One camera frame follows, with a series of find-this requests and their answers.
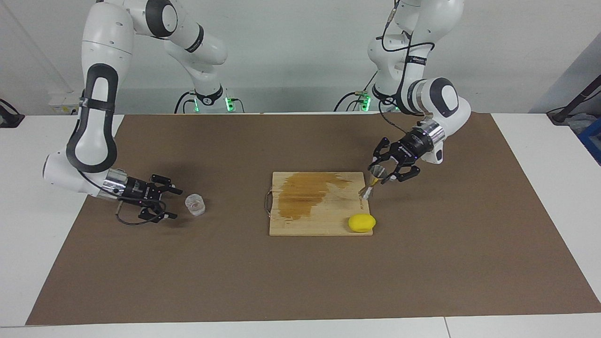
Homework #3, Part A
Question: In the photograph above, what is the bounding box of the black stand pole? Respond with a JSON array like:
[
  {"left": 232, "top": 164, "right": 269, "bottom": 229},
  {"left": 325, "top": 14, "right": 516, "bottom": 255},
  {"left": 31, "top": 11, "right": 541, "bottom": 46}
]
[{"left": 547, "top": 74, "right": 601, "bottom": 125}]

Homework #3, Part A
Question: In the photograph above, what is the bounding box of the stainless steel jigger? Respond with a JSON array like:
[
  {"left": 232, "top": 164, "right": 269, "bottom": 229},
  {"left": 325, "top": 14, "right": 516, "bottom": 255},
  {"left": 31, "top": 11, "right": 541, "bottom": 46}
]
[{"left": 359, "top": 164, "right": 389, "bottom": 201}]

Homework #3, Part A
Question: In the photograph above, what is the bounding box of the white power strip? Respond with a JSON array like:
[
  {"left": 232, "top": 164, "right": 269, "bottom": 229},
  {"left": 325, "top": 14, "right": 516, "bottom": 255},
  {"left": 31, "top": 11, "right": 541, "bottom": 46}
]
[{"left": 48, "top": 92, "right": 86, "bottom": 115}]

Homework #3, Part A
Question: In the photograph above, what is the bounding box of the blue box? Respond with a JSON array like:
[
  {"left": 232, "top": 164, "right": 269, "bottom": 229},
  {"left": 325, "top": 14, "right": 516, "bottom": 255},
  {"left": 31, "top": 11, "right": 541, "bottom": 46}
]
[{"left": 577, "top": 117, "right": 601, "bottom": 166}]

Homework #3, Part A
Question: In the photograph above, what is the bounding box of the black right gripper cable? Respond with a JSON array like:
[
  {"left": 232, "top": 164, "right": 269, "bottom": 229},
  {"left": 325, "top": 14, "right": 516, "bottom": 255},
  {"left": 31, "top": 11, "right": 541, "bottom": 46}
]
[{"left": 116, "top": 200, "right": 167, "bottom": 226}]

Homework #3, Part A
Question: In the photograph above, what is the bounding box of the stained wooden cutting board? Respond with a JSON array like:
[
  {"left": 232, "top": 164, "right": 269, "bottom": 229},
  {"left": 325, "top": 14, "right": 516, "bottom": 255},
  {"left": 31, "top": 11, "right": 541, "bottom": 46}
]
[{"left": 264, "top": 171, "right": 375, "bottom": 237}]

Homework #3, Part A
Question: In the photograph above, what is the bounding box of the black clamp mount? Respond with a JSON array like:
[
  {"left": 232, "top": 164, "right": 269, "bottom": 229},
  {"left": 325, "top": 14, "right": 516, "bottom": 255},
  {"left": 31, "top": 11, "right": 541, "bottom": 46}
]
[{"left": 0, "top": 99, "right": 25, "bottom": 128}]

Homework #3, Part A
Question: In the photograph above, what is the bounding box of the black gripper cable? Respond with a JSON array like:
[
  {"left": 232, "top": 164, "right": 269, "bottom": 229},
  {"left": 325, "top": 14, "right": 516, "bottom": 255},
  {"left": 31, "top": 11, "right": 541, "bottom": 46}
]
[
  {"left": 116, "top": 200, "right": 167, "bottom": 226},
  {"left": 378, "top": 0, "right": 435, "bottom": 137}
]

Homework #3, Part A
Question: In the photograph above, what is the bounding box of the brown table mat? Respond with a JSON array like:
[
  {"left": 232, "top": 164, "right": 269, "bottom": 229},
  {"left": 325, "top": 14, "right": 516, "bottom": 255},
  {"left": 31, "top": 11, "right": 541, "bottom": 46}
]
[{"left": 26, "top": 113, "right": 601, "bottom": 326}]

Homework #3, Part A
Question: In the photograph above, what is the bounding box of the black base cable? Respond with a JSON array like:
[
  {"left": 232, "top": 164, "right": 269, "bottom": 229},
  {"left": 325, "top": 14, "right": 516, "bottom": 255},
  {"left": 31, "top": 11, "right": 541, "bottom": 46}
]
[
  {"left": 333, "top": 70, "right": 380, "bottom": 113},
  {"left": 174, "top": 91, "right": 198, "bottom": 114}
]

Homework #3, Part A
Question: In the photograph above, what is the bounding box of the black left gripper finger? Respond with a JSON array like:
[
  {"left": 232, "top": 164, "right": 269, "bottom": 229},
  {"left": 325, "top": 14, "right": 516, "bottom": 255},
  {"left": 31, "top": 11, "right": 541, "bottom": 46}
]
[
  {"left": 384, "top": 162, "right": 421, "bottom": 184},
  {"left": 370, "top": 138, "right": 400, "bottom": 166}
]

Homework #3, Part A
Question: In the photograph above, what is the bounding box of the clear plastic cup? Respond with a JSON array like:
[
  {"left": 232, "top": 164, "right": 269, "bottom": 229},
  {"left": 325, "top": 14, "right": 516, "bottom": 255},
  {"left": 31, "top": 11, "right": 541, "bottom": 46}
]
[{"left": 185, "top": 194, "right": 206, "bottom": 217}]

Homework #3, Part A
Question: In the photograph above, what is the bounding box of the yellow lemon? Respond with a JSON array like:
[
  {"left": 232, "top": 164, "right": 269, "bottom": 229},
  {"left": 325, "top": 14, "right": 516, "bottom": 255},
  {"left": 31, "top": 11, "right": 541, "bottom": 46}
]
[{"left": 347, "top": 214, "right": 377, "bottom": 234}]

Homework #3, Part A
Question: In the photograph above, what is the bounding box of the crumpled clear plastic bag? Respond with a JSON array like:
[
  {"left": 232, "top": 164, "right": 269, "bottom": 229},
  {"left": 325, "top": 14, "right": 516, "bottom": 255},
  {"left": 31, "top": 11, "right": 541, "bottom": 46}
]
[{"left": 566, "top": 113, "right": 594, "bottom": 137}]

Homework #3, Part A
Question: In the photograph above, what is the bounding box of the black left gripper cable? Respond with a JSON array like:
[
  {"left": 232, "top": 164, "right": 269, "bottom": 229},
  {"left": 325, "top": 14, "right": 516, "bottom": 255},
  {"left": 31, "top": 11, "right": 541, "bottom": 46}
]
[{"left": 378, "top": 0, "right": 435, "bottom": 137}]

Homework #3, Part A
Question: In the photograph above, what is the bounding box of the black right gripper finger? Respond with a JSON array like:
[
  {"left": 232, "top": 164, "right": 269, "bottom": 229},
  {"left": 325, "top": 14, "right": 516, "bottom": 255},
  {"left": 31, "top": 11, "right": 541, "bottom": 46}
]
[
  {"left": 149, "top": 175, "right": 184, "bottom": 195},
  {"left": 138, "top": 201, "right": 178, "bottom": 221}
]

